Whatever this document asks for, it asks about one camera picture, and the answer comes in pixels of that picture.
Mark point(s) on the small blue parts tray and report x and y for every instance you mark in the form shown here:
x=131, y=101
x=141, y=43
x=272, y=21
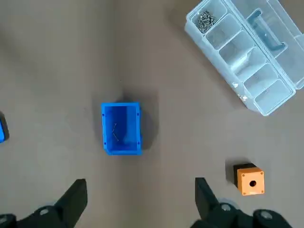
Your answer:
x=2, y=133

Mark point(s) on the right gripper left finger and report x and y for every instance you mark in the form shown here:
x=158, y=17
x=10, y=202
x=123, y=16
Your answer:
x=61, y=209

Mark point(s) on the blue storage box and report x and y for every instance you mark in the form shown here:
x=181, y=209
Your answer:
x=121, y=118

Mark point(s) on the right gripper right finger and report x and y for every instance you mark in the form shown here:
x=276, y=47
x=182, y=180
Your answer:
x=213, y=213

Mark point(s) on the pile of small metal nuts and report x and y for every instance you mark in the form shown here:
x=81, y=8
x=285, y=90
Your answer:
x=205, y=21

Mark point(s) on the clear plastic organizer case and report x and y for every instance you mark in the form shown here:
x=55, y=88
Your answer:
x=261, y=78

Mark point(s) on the thin metal screw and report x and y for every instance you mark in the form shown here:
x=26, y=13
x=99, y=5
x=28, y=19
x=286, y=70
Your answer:
x=115, y=137
x=114, y=127

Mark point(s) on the orange push-button box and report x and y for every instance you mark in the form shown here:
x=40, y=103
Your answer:
x=247, y=175

